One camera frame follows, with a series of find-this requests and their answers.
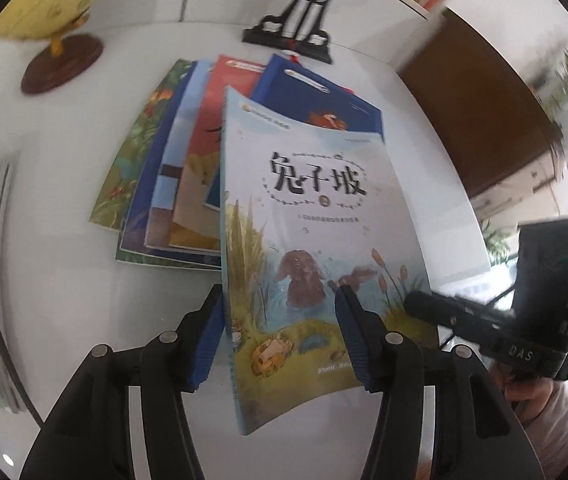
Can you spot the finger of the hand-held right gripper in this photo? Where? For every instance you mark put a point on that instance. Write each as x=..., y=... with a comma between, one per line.
x=438, y=310

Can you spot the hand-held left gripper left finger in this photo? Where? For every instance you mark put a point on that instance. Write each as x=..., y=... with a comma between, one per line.
x=209, y=340

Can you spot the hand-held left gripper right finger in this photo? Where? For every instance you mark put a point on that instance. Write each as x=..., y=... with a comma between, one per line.
x=358, y=345

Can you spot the rabbit pond cover book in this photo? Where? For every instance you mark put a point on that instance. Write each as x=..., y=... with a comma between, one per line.
x=314, y=230

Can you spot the green leafy insect cover book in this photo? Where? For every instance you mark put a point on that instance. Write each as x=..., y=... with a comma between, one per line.
x=124, y=160

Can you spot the pale blue two men book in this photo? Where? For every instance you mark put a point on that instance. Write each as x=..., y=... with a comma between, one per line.
x=179, y=135

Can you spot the person's right forearm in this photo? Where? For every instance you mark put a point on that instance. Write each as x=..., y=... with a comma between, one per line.
x=566, y=410

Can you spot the person's right hand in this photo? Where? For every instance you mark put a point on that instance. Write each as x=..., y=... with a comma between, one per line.
x=518, y=395

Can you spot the brown wooden cabinet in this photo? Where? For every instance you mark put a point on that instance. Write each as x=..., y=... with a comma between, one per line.
x=483, y=110

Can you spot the red orange cover book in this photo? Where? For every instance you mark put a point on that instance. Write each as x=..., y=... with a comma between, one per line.
x=209, y=125

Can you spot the blue book with brown animal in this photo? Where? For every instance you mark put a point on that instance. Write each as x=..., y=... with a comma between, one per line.
x=304, y=95

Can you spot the black carved fan stand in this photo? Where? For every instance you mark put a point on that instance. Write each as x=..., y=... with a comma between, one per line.
x=289, y=30

